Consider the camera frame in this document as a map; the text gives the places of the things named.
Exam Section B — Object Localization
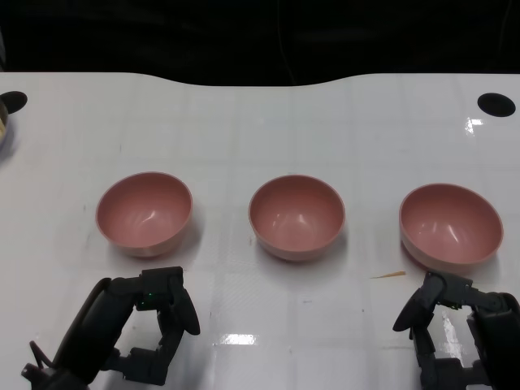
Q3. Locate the pink plastic bowl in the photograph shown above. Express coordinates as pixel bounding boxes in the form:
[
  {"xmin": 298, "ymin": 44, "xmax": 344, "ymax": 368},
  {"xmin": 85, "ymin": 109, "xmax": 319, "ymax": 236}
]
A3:
[
  {"xmin": 95, "ymin": 171, "xmax": 193, "ymax": 259},
  {"xmin": 399, "ymin": 183, "xmax": 505, "ymax": 274},
  {"xmin": 248, "ymin": 174, "xmax": 347, "ymax": 262}
]

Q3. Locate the grey round container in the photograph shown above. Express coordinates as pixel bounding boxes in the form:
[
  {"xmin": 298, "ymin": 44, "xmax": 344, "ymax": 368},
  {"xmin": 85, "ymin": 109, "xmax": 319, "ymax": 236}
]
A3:
[{"xmin": 0, "ymin": 98, "xmax": 10, "ymax": 143}]

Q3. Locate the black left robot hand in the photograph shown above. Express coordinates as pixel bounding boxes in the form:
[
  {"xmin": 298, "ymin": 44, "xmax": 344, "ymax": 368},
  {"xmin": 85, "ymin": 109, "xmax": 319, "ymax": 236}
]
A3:
[{"xmin": 52, "ymin": 266, "xmax": 201, "ymax": 385}]

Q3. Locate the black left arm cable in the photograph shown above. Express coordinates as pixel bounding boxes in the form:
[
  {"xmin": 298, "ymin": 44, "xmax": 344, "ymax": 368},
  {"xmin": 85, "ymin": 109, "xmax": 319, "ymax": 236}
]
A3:
[{"xmin": 28, "ymin": 340, "xmax": 54, "ymax": 368}]

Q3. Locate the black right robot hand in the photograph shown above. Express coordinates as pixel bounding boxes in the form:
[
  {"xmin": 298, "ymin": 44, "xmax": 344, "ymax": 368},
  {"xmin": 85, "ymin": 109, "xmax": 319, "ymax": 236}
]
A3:
[{"xmin": 392, "ymin": 271, "xmax": 520, "ymax": 390}]

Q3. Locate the black backdrop cloth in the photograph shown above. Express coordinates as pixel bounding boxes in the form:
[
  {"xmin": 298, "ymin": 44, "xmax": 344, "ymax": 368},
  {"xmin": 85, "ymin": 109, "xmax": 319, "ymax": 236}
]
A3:
[{"xmin": 0, "ymin": 0, "xmax": 520, "ymax": 88}]

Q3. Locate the black round table grommet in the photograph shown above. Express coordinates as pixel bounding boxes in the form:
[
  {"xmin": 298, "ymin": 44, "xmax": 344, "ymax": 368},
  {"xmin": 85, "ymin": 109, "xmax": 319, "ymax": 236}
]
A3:
[
  {"xmin": 477, "ymin": 93, "xmax": 517, "ymax": 118},
  {"xmin": 0, "ymin": 91, "xmax": 28, "ymax": 115}
]

